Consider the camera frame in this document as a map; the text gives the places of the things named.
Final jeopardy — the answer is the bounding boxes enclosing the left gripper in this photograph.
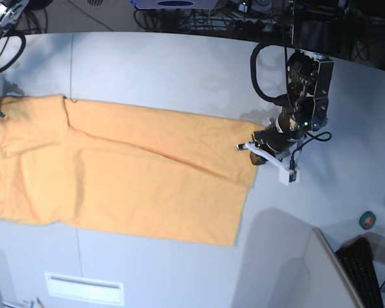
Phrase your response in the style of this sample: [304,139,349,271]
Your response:
[235,120,305,185]

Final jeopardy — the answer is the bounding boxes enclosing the orange yellow t-shirt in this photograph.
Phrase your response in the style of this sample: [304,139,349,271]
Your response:
[0,96,257,246]

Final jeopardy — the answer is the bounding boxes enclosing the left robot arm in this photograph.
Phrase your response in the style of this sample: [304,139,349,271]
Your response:
[236,1,349,185]

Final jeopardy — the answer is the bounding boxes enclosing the green tape roll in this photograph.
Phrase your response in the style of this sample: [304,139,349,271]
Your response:
[359,210,376,230]

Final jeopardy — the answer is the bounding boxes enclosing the black keyboard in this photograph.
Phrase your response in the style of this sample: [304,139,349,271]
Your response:
[336,237,384,308]

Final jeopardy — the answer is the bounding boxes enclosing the beige board panel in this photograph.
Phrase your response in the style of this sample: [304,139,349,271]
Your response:
[309,228,364,307]

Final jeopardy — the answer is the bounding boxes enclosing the pencil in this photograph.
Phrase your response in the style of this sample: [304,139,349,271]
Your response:
[36,297,44,308]

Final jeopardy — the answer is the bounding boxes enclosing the white rectangular tray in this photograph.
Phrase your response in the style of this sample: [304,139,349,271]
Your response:
[44,272,124,307]

